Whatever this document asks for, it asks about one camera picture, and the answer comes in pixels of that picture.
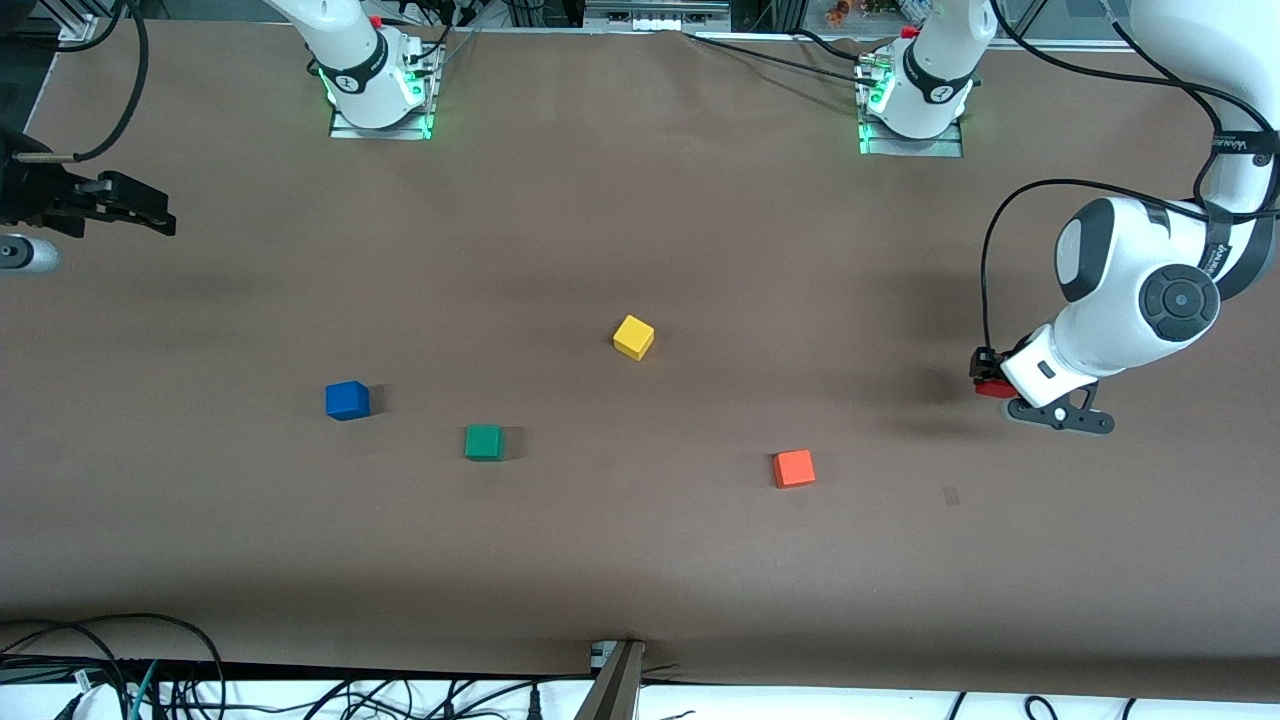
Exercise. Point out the metal camera stand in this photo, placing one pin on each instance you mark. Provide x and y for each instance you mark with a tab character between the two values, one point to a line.
615	690

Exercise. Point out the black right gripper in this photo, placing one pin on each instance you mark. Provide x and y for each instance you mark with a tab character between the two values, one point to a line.
28	187

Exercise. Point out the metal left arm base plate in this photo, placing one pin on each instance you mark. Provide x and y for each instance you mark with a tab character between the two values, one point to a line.
915	148

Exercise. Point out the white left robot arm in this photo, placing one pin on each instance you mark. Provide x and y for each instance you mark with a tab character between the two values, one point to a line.
1120	260

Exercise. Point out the aluminium frame rail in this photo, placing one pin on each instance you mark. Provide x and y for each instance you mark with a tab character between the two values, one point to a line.
1060	44

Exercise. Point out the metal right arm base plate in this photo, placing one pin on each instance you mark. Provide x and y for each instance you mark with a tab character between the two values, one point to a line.
380	133

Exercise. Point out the grey metal box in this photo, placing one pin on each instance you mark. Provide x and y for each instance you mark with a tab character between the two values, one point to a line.
655	15

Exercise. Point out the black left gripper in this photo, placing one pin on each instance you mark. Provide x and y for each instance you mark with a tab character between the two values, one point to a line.
985	363

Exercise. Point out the green wooden block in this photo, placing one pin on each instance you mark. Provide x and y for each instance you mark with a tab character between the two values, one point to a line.
484	442

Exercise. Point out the blue wooden block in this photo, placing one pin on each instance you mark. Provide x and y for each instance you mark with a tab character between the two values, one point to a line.
347	401

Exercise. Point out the aluminium corner profile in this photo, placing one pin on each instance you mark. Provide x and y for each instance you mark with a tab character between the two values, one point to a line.
75	25

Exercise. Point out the red wooden block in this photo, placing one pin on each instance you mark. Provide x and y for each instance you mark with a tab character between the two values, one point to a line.
993	389

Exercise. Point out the yellow wooden block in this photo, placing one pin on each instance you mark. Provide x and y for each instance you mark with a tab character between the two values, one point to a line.
633	337

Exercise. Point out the brown table cover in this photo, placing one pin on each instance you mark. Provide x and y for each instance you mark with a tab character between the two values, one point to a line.
640	560

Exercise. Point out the orange wooden block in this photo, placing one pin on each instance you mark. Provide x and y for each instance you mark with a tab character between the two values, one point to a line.
794	468

